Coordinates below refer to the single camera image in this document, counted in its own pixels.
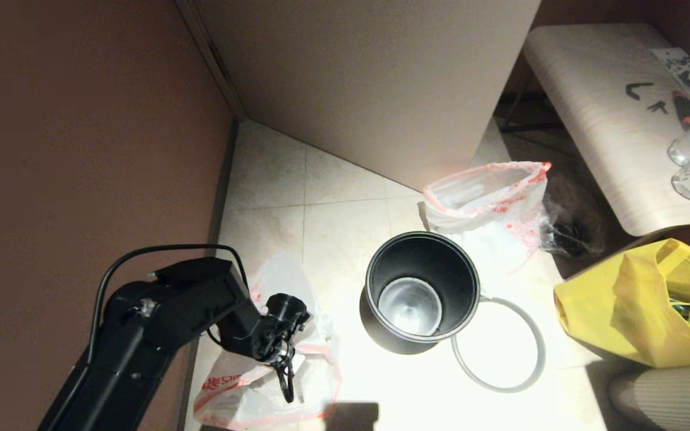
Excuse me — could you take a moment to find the grey plastic bin ring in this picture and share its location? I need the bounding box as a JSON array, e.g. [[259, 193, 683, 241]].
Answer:
[[452, 296, 547, 394]]

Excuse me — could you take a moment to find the black trash bin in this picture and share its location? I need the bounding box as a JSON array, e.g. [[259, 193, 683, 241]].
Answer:
[[360, 232, 482, 355]]

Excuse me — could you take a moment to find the clear bag with black contents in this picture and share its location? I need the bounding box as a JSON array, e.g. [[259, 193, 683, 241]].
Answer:
[[540, 174, 604, 258]]

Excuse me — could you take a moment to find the yellow fabric tote bag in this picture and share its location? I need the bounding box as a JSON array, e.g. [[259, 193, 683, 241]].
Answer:
[[553, 238, 690, 368]]

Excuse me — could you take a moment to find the black cylindrical wrist motor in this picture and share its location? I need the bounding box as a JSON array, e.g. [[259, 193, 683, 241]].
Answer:
[[266, 293, 311, 327]]

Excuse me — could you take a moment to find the beige door panel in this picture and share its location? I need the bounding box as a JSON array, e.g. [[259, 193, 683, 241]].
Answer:
[[192, 0, 542, 192]]

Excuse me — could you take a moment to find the light wood grain table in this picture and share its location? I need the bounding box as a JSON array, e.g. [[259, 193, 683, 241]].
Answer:
[[500, 24, 690, 237]]

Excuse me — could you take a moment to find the red black screwdriver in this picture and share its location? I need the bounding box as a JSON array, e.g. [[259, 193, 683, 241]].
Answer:
[[671, 91, 690, 131]]

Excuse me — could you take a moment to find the printed paper leaflet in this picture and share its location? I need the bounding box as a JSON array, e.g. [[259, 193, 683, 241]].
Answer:
[[649, 48, 690, 96]]

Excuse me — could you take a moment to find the black braided cable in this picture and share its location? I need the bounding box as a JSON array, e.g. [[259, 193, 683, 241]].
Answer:
[[272, 353, 296, 403]]

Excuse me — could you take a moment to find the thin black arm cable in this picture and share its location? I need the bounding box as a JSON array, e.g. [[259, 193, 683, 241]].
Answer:
[[86, 244, 250, 366]]

